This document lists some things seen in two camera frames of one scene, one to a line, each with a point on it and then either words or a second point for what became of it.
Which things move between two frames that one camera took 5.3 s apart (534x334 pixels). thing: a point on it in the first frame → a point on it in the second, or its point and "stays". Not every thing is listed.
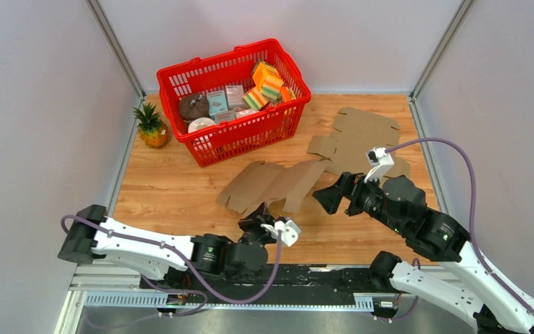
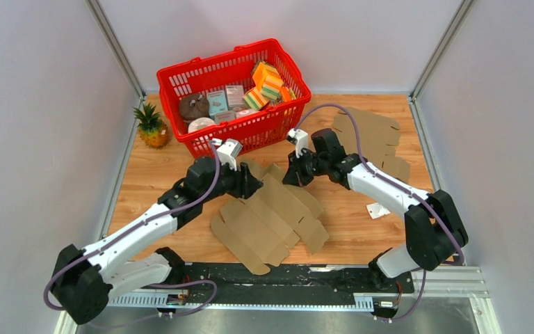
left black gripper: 259,216 → 245,185
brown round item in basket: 193,106 stays
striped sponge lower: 254,99 stays
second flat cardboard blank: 354,133 stays
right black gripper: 349,184 → 294,175
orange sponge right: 286,93 stays
